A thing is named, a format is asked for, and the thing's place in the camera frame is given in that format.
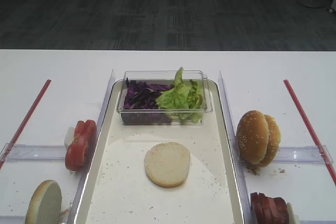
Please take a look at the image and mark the bun half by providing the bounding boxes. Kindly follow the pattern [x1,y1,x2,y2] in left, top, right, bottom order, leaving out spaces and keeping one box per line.
[144,142,191,188]
[25,179,62,224]

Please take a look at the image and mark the green lettuce leaves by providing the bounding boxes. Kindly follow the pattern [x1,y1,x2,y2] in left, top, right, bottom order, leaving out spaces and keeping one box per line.
[155,67,205,124]

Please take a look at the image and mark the rear tomato slice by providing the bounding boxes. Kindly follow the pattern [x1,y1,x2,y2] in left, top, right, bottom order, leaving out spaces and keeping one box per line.
[73,120,96,144]

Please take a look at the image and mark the white tomato pusher block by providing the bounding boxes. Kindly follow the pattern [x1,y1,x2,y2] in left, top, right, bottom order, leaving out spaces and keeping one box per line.
[64,127,75,149]

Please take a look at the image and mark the sliced meat patties stack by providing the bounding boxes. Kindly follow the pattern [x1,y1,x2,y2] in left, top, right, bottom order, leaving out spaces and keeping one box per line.
[250,192,289,224]

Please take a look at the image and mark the white meat pusher block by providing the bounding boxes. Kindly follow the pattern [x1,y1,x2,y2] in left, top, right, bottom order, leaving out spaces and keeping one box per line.
[286,202,300,224]

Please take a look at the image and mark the clear plastic container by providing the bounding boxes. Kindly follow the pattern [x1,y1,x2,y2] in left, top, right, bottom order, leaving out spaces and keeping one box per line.
[117,68,212,125]

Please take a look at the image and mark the shredded purple cabbage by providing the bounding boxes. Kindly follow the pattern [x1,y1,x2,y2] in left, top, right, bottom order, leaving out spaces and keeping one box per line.
[121,79,173,125]

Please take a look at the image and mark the metal baking tray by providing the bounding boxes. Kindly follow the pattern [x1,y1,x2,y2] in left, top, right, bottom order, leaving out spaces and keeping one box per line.
[74,81,244,223]

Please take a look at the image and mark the front sesame bun top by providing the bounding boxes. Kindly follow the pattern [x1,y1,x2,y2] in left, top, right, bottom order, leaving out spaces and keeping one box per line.
[236,110,269,165]

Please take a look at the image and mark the sesame bun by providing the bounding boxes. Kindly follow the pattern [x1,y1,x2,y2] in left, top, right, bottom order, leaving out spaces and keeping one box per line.
[236,110,269,165]
[258,115,281,167]

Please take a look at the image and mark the rear sesame bun top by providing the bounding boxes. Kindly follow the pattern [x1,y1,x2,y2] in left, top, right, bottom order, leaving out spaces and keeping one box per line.
[258,115,281,167]

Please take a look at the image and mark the left red strip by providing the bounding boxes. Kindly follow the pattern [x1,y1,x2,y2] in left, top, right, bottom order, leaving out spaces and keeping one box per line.
[0,79,51,168]

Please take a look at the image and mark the red strip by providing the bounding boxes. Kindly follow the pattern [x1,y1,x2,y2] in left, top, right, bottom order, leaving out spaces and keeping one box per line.
[0,79,51,168]
[284,79,335,184]

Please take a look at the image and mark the right red strip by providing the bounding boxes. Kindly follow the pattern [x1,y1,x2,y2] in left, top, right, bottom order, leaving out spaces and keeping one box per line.
[284,79,335,184]

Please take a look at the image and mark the right clear long rail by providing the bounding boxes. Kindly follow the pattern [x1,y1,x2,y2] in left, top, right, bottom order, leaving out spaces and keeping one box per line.
[218,71,256,223]

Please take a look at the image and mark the clear long rail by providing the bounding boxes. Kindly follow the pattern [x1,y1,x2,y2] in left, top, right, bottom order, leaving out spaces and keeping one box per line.
[218,71,256,223]
[67,72,115,223]

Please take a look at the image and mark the left clear long rail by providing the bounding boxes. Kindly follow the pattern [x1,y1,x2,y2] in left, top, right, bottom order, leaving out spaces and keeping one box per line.
[67,72,115,223]

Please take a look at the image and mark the right clear cross rail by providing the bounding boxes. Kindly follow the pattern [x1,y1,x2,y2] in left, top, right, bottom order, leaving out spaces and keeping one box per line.
[273,145,333,164]

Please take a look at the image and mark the clear cross rail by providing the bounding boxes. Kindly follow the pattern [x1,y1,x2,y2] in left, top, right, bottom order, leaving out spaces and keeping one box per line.
[1,144,66,162]
[273,145,333,164]

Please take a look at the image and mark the left clear cross rail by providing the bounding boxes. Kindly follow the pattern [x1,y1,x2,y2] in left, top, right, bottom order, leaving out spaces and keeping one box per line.
[1,144,66,162]

